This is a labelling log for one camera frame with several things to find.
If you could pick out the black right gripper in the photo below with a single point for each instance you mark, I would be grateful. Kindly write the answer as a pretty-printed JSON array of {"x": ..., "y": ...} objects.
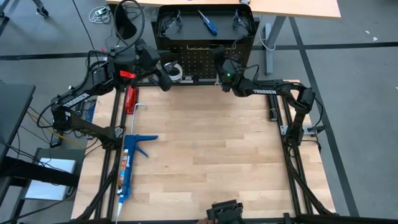
[{"x": 230, "y": 76}]

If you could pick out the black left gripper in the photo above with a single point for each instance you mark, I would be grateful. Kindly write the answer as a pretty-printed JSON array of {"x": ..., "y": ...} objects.
[{"x": 147, "y": 59}]

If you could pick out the white tape roll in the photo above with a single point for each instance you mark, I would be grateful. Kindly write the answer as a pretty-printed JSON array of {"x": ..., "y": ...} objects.
[{"x": 179, "y": 74}]

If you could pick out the silver combination wrench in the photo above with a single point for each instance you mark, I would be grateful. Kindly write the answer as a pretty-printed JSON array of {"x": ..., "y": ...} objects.
[{"x": 216, "y": 83}]

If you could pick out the black safety glasses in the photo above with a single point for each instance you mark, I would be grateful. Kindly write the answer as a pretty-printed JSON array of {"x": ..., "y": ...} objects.
[
  {"x": 239, "y": 20},
  {"x": 171, "y": 25}
]

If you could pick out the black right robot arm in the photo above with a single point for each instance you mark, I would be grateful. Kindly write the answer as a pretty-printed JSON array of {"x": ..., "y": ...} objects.
[{"x": 264, "y": 91}]

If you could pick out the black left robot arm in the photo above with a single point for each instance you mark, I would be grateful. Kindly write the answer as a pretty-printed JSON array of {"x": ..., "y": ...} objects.
[{"x": 77, "y": 99}]

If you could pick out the black pegboard tool cart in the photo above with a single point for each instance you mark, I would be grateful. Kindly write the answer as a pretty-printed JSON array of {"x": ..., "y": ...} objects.
[{"x": 189, "y": 39}]

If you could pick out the silver hex key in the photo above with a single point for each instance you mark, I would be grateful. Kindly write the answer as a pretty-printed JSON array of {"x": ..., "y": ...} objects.
[{"x": 141, "y": 104}]

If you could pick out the red hand tool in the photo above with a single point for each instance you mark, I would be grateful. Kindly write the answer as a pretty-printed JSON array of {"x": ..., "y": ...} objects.
[{"x": 131, "y": 99}]

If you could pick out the black desk leg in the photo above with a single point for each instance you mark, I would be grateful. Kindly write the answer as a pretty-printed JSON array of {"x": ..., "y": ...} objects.
[{"x": 124, "y": 28}]

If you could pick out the black flashlight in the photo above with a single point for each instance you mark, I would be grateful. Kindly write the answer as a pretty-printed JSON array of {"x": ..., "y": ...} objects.
[{"x": 273, "y": 105}]

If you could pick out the light wooden desk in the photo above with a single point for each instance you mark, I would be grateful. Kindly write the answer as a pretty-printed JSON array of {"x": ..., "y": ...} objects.
[{"x": 311, "y": 7}]

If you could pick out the blue caulking gun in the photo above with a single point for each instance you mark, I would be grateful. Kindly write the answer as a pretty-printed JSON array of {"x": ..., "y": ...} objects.
[{"x": 126, "y": 174}]

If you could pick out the black power adapter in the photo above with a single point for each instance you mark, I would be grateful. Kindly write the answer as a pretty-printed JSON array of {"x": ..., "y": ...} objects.
[{"x": 56, "y": 140}]

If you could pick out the black handheld device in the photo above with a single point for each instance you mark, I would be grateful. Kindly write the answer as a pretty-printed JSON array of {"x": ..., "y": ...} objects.
[{"x": 225, "y": 213}]

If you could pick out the black side desk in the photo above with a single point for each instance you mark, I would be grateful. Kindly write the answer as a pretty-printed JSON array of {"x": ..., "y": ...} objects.
[{"x": 12, "y": 105}]

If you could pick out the person's hand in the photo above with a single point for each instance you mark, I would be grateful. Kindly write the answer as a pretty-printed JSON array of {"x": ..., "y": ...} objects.
[{"x": 206, "y": 221}]

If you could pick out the black metal side stand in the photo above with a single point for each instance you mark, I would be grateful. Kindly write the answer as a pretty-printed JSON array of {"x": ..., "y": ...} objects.
[{"x": 37, "y": 172}]

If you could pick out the white flat box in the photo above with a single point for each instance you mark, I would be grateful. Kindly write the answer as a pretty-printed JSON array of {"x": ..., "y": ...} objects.
[{"x": 46, "y": 189}]

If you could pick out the black aluminium table frame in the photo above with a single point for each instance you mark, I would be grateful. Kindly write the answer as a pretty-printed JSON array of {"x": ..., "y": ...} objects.
[{"x": 202, "y": 83}]

